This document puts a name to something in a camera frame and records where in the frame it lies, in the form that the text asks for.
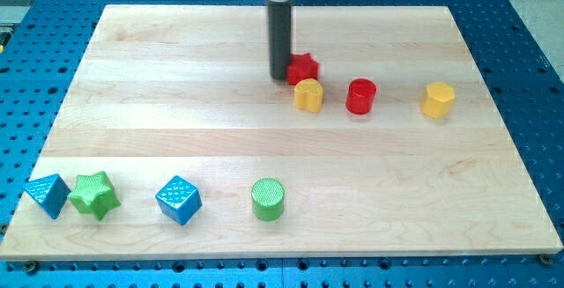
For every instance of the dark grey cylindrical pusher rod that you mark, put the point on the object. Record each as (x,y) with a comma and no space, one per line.
(279,32)

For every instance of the red star block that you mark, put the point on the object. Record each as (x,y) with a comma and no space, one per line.
(301,67)

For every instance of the yellow heart block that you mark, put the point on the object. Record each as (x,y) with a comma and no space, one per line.
(308,95)

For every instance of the green star block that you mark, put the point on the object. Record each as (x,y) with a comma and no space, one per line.
(94,195)

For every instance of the red cylinder block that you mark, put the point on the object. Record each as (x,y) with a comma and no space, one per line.
(361,95)

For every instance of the light wooden board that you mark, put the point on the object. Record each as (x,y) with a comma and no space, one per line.
(166,90)

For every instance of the yellow hexagon block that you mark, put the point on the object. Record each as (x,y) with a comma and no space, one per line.
(437,100)

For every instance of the green cylinder block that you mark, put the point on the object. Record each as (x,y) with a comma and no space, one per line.
(268,199)

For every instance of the blue cube block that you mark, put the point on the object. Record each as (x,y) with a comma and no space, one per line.
(179,200)

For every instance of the blue triangle block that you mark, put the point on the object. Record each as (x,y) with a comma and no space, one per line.
(50,193)

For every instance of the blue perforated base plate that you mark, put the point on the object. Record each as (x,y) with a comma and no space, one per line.
(44,52)

